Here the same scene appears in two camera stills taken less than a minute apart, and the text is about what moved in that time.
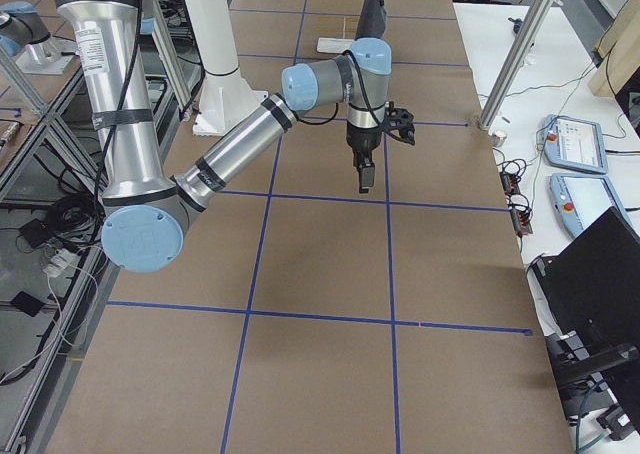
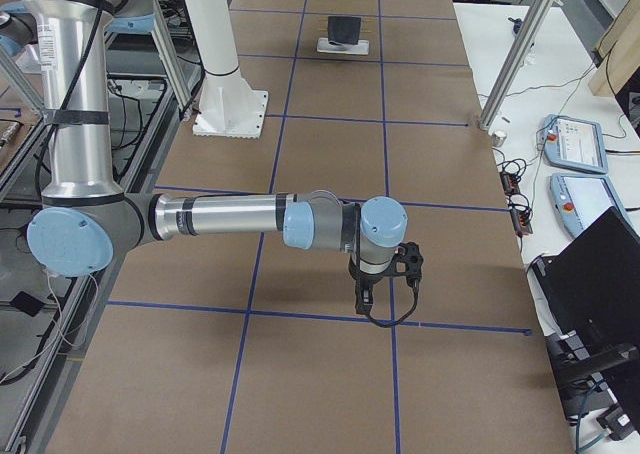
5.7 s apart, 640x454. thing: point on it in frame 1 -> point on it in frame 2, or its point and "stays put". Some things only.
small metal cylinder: x=498 y=138 stays put
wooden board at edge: x=619 y=53 stays put
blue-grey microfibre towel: x=373 y=17 -> x=344 y=30
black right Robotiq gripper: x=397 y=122 -> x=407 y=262
